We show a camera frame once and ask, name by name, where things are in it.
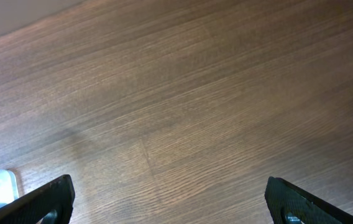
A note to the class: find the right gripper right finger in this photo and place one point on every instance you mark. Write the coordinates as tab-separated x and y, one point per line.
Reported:
288	203

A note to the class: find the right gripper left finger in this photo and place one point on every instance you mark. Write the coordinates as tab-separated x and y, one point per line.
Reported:
50	203

